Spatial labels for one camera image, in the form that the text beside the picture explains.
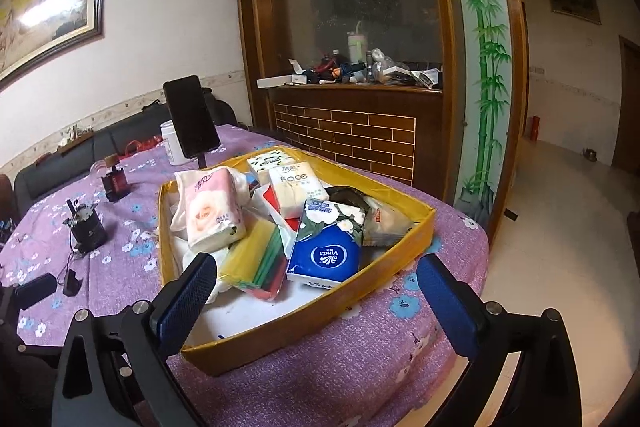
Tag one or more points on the pile of countertop clutter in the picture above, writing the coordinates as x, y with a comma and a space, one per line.
365, 72

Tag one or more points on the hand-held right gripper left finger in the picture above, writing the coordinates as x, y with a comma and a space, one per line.
185, 302

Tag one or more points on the small floor object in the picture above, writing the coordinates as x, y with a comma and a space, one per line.
591, 154

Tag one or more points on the pale green bottle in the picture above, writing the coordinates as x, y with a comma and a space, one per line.
357, 47

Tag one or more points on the white plastic jar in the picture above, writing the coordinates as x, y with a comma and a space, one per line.
172, 147

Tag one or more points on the red black small device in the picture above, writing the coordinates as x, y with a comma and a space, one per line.
115, 184

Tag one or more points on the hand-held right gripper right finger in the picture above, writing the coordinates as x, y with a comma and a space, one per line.
445, 302

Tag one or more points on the pink tissue pack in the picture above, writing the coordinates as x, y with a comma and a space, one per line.
210, 212

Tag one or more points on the red bag on sofa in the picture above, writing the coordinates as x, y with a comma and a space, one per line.
142, 144

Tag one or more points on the blue floral tissue pack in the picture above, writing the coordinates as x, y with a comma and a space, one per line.
327, 252

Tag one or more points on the wooden cabinet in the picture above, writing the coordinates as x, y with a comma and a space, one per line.
350, 127

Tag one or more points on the yellow green sponge pack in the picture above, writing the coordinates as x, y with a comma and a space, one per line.
252, 257

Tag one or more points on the black electric motor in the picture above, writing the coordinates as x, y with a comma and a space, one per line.
85, 229

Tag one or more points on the beige tissue pack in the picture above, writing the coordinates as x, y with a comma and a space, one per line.
295, 189

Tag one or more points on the brown chair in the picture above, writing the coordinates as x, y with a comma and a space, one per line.
4, 202

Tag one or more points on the clear plastic cup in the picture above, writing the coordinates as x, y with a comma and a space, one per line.
97, 167

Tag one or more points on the dark framed wall picture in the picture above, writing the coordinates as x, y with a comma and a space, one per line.
572, 2

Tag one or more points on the white flat box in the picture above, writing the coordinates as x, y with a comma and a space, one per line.
280, 80

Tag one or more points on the framed horse painting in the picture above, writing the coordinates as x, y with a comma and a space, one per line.
45, 12

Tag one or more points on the wooden tea tray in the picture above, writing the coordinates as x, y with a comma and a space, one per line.
75, 139

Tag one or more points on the black phone stand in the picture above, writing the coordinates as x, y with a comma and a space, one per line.
202, 159

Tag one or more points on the black snack packet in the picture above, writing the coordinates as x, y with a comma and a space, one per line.
347, 197

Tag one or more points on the clear plastic bag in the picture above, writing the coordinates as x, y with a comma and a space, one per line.
380, 62

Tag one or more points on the black power adapter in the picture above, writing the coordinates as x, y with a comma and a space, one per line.
70, 284

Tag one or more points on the yellow cardboard box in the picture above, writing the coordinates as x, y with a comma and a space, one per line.
310, 322

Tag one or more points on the white packet with red print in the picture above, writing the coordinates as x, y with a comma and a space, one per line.
387, 222

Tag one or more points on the purple floral tablecloth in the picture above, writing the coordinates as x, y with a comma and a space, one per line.
350, 357

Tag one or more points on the black smartphone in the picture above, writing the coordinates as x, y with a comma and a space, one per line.
190, 122

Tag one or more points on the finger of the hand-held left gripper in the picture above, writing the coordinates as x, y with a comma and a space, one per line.
35, 289

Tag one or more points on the bamboo painted glass panel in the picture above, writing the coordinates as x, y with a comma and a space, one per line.
482, 82

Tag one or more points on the lemon print tissue pack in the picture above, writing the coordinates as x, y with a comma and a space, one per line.
272, 159

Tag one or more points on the black sofa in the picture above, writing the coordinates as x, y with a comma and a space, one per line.
50, 167

